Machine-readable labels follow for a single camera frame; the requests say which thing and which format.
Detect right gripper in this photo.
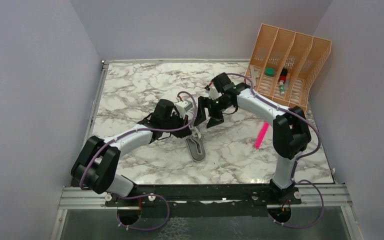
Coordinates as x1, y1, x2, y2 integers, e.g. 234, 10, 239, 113
193, 96, 232, 129

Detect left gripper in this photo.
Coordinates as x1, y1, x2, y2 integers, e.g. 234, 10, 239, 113
162, 111, 192, 139

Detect white shoelace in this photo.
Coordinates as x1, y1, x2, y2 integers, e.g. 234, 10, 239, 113
190, 127, 202, 141

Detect grey canvas sneaker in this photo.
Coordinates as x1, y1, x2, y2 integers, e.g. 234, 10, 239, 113
185, 135, 206, 162

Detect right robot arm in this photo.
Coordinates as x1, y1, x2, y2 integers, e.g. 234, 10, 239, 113
194, 72, 312, 204

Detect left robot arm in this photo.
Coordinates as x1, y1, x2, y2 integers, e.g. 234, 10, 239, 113
70, 99, 196, 206

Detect grey card pieces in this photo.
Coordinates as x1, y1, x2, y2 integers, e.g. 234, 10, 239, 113
249, 64, 261, 82

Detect pink plastic bar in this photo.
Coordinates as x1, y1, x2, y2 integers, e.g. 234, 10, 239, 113
254, 121, 270, 149

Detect green round cap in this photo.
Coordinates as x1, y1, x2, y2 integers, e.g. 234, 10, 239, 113
264, 67, 276, 77

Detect white green tube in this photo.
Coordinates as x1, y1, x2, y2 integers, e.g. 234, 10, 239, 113
279, 81, 285, 96

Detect red black marker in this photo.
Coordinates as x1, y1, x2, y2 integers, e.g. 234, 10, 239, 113
278, 68, 288, 84

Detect orange desk organizer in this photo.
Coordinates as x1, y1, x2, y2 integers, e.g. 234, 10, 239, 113
245, 24, 332, 112

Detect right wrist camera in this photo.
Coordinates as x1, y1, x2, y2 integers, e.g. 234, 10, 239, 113
208, 85, 220, 100

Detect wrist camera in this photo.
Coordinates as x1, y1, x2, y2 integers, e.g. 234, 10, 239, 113
174, 100, 194, 119
208, 85, 220, 100

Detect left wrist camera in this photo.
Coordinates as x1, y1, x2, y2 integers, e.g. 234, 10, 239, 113
174, 100, 194, 119

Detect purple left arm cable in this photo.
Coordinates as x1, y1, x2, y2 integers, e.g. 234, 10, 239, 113
79, 91, 199, 232

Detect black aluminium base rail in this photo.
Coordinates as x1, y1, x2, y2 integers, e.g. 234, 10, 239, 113
58, 184, 353, 218

